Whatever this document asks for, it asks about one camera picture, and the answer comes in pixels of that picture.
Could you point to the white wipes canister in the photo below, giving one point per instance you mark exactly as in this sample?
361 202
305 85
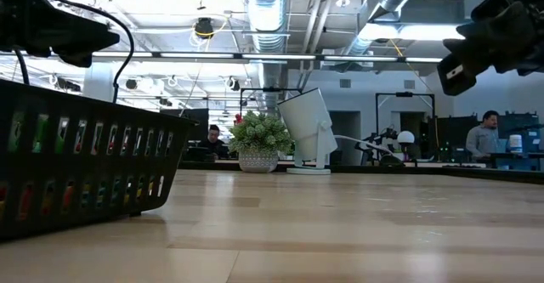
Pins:
515 143

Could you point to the white globe lamp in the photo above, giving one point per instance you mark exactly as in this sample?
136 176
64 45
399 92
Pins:
406 137

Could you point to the green plant in white pot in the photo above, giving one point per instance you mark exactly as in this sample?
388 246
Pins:
259 136

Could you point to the black ceiling camera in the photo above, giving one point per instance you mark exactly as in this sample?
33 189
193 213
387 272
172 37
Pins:
132 83
204 27
234 83

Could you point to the white spotlight lamp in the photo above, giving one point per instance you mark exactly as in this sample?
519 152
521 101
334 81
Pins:
308 121

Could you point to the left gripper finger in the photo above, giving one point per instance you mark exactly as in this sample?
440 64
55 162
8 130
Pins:
85 30
85 45

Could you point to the black monitor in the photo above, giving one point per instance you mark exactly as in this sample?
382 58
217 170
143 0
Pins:
191 123

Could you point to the black slotted plastic basket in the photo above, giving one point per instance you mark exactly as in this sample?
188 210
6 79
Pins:
85 164

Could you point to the person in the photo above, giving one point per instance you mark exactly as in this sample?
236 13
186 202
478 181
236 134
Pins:
482 140
212 145

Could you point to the bright ceiling light panel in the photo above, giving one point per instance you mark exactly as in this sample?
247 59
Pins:
425 32

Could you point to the long LED light bar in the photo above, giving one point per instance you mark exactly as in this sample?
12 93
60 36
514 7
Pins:
276 56

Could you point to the dark blue partition panel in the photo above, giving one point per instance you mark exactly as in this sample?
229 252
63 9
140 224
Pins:
520 123

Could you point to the black partition panel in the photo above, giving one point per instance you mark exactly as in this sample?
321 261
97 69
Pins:
450 134

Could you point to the white ceiling sensor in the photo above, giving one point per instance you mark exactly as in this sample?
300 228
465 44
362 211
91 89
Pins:
342 0

